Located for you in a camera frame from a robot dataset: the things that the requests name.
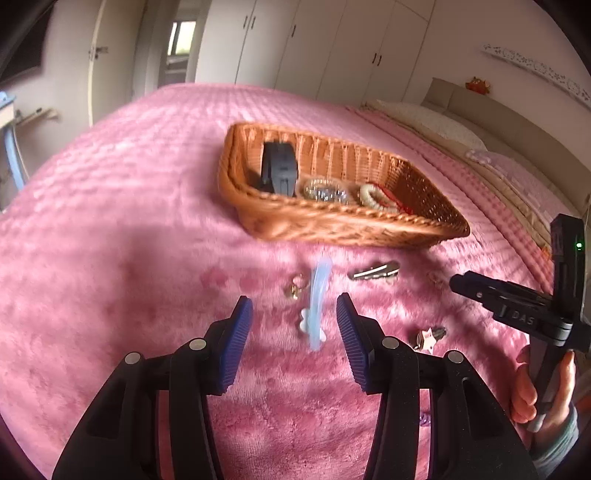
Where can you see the brown wicker basket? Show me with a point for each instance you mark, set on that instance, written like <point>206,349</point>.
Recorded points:
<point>391,202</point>

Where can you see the black wall television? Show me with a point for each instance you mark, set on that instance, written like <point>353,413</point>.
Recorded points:
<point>23,29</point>

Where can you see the white dotted pillow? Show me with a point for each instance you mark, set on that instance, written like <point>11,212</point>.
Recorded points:
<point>424,119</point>

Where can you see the light blue hair clip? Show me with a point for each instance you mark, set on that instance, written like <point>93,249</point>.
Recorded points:
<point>311,317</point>

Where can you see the pink plush bedspread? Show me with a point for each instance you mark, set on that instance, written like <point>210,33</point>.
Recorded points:
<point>121,242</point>

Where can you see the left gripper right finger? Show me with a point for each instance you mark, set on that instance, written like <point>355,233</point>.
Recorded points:
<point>471,435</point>

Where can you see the grey metal hair clip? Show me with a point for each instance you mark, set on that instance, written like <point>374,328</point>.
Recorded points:
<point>387,270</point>

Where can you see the white wardrobe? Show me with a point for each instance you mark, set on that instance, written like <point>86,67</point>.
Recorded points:
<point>341,52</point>

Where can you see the small gold charm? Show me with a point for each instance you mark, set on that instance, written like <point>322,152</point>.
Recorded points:
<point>298,284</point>

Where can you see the beige headboard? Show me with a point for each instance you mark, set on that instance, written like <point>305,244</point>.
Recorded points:
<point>507,132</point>

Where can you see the grey sleeve right forearm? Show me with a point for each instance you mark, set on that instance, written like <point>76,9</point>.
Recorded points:
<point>547,458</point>

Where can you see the small wall shelf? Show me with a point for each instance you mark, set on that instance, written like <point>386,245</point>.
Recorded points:
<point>38,114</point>

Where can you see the white room door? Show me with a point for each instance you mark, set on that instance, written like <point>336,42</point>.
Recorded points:
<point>111,56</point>

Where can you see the orange plush toy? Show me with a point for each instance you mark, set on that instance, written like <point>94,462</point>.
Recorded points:
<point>479,86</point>

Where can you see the silver rhinestone brooch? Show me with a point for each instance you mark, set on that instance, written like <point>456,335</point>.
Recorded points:
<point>325,190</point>

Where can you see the white blue desk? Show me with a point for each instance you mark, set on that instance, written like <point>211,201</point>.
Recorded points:
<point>8,136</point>

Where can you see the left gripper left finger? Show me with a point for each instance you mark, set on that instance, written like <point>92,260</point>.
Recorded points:
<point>117,436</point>

